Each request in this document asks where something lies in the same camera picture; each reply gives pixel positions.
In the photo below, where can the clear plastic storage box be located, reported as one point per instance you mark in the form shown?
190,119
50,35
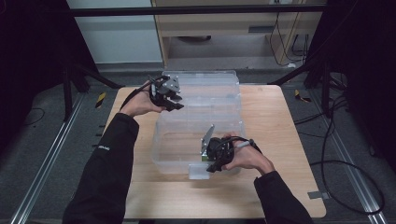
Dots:
174,149

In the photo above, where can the dark curtain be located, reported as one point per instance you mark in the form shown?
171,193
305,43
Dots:
31,62
370,77

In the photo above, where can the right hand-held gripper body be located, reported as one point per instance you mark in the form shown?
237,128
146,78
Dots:
219,151

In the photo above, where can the person's right hand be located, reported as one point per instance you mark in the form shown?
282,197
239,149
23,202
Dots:
249,157

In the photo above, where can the black metal stand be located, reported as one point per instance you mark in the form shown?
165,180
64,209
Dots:
67,93
326,90

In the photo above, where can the grey tape patch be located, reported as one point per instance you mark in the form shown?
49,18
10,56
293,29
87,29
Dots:
318,195

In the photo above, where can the white cabinet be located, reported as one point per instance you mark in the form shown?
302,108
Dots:
118,40

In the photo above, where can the aluminium floor rail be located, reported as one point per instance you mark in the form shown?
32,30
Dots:
46,161
351,168

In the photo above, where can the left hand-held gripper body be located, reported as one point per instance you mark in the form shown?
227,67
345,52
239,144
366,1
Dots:
165,87

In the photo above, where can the person's left hand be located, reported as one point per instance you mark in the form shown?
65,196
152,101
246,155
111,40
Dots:
140,102

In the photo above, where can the yellow and black tape strip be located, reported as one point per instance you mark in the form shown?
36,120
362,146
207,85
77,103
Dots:
301,97
100,100

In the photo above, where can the light wooden desk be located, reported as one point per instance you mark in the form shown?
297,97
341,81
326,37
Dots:
218,26

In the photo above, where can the black horizontal bar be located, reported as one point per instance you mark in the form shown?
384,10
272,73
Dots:
186,10

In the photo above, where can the clear plastic box lid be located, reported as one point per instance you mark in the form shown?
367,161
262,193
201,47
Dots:
211,96

